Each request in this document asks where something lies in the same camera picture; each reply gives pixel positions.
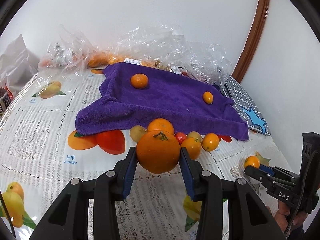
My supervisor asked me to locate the grey checked cloth blue star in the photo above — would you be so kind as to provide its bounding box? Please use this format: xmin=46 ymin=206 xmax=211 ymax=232
xmin=222 ymin=76 xmax=271 ymax=136

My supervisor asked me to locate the small orange kumquat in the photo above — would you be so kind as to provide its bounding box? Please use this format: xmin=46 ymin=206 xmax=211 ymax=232
xmin=202 ymin=91 xmax=214 ymax=105
xmin=201 ymin=133 xmax=220 ymax=152
xmin=181 ymin=138 xmax=201 ymax=160
xmin=244 ymin=155 xmax=260 ymax=168

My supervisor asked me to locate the brown wooden door frame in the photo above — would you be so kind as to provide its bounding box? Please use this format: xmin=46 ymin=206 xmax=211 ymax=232
xmin=232 ymin=0 xmax=270 ymax=83

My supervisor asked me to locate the white plastic bag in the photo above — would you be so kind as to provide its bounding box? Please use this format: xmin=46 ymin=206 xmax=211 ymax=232
xmin=1 ymin=34 xmax=39 ymax=95

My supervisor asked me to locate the purple towel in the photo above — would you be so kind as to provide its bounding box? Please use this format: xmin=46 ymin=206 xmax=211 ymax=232
xmin=75 ymin=62 xmax=249 ymax=141

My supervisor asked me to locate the orange with green stem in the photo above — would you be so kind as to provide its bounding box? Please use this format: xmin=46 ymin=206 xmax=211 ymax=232
xmin=136 ymin=131 xmax=180 ymax=174

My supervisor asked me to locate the small green-brown kiwi fruit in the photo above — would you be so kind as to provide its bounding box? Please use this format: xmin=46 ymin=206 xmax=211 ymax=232
xmin=130 ymin=125 xmax=148 ymax=142

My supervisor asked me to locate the small clear plastic bag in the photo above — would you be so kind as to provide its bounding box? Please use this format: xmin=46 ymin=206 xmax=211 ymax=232
xmin=37 ymin=25 xmax=98 ymax=80

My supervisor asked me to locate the person's right hand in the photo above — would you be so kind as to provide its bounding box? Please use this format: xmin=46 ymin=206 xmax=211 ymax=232
xmin=274 ymin=201 xmax=308 ymax=232

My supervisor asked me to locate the clear bag of oranges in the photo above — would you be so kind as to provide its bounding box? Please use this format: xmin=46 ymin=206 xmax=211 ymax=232
xmin=87 ymin=26 xmax=181 ymax=68

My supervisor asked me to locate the black cable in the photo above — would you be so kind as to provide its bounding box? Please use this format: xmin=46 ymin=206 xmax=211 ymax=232
xmin=0 ymin=189 xmax=17 ymax=239

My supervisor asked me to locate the fruit print tablecloth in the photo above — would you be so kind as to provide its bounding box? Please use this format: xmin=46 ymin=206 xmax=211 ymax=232
xmin=0 ymin=64 xmax=293 ymax=240

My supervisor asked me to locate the small yellow-green fruit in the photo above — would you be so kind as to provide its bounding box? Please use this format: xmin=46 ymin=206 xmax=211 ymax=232
xmin=187 ymin=131 xmax=202 ymax=142

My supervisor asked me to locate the clear crinkled plastic bag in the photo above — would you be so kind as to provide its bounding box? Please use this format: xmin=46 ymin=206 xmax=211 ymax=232
xmin=159 ymin=35 xmax=233 ymax=87

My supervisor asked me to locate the small red fruit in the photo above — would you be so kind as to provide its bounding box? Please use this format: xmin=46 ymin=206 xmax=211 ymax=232
xmin=175 ymin=132 xmax=188 ymax=145

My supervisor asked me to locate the large orange mandarin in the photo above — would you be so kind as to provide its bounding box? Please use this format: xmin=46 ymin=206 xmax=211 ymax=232
xmin=130 ymin=73 xmax=149 ymax=89

